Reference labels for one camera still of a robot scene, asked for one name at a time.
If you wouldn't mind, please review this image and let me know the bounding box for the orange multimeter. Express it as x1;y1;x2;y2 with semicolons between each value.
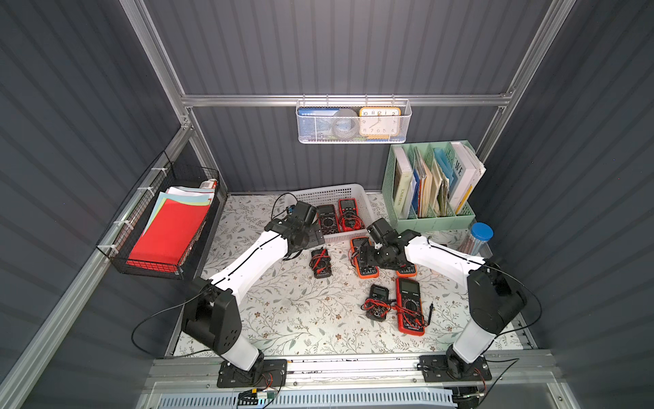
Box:
349;237;380;279
396;262;417;278

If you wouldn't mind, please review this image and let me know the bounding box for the red multimeter with wound leads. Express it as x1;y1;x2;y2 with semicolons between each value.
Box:
338;198;365;233

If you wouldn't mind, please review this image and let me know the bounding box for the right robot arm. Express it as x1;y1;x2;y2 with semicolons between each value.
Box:
358;218;527;378

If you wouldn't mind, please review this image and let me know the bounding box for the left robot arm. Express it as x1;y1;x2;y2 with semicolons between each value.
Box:
182;201;325;372

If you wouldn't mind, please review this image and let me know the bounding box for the small black multimeter back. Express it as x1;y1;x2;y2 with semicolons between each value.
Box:
309;248;332;279

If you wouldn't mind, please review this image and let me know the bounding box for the small black multimeter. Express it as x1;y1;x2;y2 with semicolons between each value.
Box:
309;248;332;279
361;285;391;322

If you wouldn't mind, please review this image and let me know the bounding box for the white plastic perforated basket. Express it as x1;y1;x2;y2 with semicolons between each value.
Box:
283;184;375;245

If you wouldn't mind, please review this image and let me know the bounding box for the small black multimeter front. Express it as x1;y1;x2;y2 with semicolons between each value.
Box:
361;285;391;322

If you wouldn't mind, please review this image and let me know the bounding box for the green desk file organizer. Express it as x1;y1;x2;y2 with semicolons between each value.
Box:
383;141;475;233

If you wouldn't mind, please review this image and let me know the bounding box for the blue lid clear jar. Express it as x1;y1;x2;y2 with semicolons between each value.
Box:
458;223;494;256

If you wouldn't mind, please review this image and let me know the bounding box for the white book in organizer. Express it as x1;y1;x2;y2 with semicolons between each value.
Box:
449;141;486;214

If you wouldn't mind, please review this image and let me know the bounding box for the grey tape roll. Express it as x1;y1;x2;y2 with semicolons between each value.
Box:
331;108;359;140

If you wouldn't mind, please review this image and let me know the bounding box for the yellow white alarm clock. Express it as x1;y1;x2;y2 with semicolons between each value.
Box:
359;107;402;139

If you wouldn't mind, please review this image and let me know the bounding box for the red paper folder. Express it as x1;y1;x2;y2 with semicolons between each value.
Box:
128;195;211;273

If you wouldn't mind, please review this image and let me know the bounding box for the blue box in wall basket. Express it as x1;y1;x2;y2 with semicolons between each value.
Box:
296;107;338;143

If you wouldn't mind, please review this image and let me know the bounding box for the white wire wall basket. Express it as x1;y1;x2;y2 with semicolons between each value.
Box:
296;96;412;144

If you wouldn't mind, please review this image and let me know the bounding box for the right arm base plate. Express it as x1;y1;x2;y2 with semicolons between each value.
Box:
417;354;493;383

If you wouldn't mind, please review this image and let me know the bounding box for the black wire side basket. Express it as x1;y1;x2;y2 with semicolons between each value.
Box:
96;153;222;279

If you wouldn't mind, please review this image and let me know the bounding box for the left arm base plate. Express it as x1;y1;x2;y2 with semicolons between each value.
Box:
216;359;288;389

